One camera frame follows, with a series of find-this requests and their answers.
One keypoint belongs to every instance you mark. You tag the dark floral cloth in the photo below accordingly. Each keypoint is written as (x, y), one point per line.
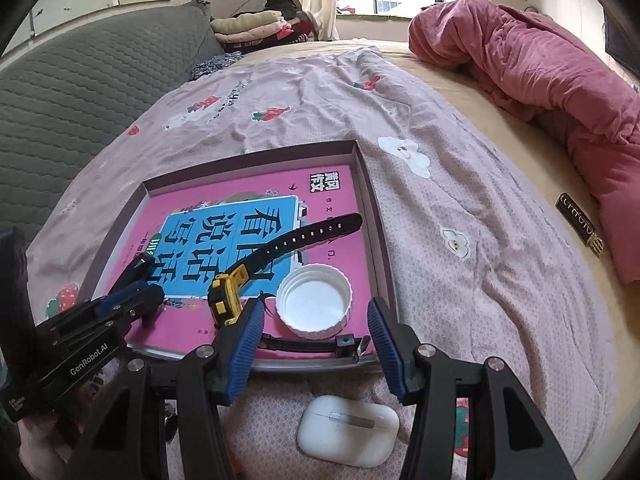
(215, 65)

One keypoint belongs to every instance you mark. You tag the pink quilt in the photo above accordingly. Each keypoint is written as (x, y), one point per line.
(525, 60)

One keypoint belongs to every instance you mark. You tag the white earbuds case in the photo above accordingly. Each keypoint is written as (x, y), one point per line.
(345, 430)

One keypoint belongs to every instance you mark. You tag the black garment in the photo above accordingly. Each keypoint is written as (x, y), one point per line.
(282, 8)

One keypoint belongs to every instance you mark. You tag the black television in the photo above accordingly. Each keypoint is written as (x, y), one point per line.
(620, 42)

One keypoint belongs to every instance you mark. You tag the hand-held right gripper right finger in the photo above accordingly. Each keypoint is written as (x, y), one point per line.
(392, 355)

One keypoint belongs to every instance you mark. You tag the strawberry printed blanket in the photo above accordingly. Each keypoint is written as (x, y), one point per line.
(450, 285)

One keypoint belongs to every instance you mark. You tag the black and gold mattress label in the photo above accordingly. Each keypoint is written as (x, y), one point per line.
(580, 222)

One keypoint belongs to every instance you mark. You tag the person's left hand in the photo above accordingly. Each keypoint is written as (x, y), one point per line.
(47, 435)

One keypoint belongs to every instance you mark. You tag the shallow grey cardboard box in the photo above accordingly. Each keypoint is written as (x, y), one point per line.
(385, 260)

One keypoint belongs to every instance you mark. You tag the folded cream blanket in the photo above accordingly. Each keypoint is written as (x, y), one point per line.
(245, 22)

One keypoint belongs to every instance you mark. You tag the white ribbed bottle cap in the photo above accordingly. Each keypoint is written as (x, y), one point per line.
(312, 305)

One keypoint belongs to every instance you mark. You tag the black and yellow wristwatch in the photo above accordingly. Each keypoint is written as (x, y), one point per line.
(225, 300)

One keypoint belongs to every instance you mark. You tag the pink and blue book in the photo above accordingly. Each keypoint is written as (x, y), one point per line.
(325, 195)

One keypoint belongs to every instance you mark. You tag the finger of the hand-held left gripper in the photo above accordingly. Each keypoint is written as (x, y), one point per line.
(147, 297)
(134, 272)

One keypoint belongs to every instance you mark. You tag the beige mattress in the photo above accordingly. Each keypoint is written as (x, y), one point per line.
(525, 160)

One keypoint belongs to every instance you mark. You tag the red patterned garment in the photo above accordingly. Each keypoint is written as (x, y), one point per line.
(295, 32)

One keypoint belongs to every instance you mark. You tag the cream curtain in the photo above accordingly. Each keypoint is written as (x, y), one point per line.
(315, 0)

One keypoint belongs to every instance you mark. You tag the grey quilted headboard cover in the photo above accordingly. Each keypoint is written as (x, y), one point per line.
(75, 100)

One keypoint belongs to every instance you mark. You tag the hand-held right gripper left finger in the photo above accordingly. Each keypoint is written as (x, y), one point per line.
(242, 355)

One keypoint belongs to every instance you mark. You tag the folded pink blanket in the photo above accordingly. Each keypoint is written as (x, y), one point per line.
(250, 36)

